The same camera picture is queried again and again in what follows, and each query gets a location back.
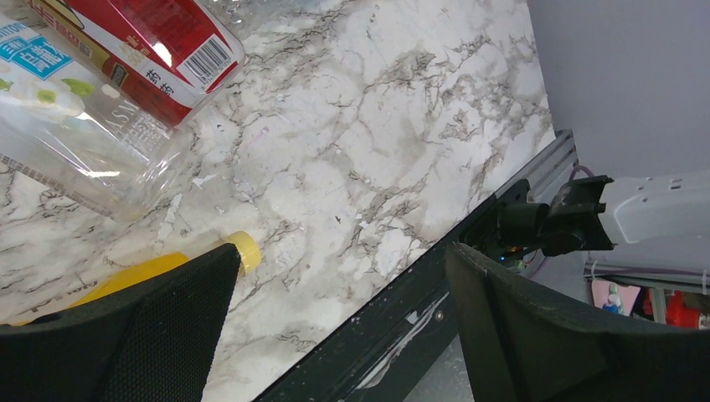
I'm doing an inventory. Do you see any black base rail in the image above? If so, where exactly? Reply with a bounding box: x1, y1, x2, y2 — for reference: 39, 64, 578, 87
257, 130, 578, 401

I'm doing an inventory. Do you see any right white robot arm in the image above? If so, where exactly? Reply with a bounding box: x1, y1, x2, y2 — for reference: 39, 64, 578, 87
460, 170, 709, 266

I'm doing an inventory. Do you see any yellow juice bottle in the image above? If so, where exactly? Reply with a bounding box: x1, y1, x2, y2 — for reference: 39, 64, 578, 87
5, 231, 262, 326

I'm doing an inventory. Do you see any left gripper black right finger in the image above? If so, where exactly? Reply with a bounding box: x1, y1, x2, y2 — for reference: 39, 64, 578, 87
445, 243, 709, 401

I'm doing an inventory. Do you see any clear square jasmine bottle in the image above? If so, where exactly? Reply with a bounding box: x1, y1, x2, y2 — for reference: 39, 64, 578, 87
1, 16, 189, 222

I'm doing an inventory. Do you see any red gold label bottle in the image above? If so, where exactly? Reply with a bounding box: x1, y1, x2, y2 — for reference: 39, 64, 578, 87
28, 0, 245, 126

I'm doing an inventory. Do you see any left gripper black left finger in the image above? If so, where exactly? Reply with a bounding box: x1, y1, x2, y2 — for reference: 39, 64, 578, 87
1, 244, 240, 401

